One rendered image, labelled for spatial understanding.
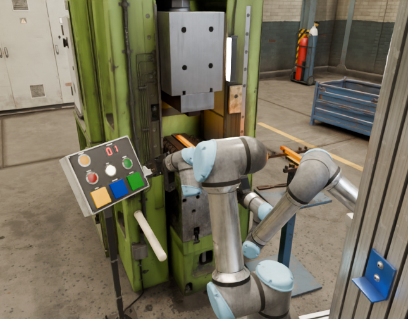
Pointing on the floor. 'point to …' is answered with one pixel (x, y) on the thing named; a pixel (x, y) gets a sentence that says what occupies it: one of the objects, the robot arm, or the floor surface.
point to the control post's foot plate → (124, 314)
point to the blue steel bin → (346, 104)
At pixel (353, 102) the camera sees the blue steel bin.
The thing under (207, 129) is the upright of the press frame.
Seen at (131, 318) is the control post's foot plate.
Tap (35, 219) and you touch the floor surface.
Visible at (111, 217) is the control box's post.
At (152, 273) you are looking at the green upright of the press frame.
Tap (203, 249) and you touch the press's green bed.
